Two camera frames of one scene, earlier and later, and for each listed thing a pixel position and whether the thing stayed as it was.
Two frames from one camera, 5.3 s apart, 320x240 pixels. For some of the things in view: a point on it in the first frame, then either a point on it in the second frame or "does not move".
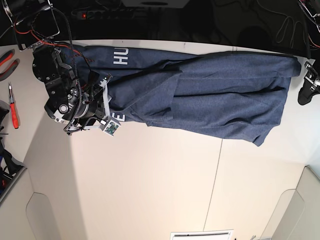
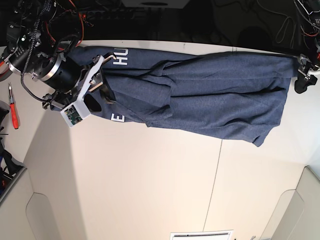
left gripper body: (96, 108) → (64, 75)
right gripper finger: (307, 92) → (301, 84)
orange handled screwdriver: (13, 111) does not move
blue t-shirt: (237, 94) does not move
